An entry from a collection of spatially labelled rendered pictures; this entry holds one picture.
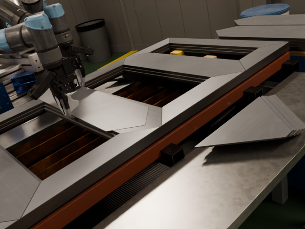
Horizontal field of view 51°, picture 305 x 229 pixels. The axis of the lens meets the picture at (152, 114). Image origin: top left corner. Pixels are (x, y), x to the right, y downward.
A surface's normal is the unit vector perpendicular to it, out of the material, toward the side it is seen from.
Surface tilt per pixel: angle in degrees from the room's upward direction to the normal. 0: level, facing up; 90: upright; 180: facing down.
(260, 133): 0
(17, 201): 0
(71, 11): 90
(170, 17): 90
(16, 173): 0
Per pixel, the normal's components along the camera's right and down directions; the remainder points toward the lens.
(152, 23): -0.58, 0.48
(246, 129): -0.22, -0.87
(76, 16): 0.79, 0.11
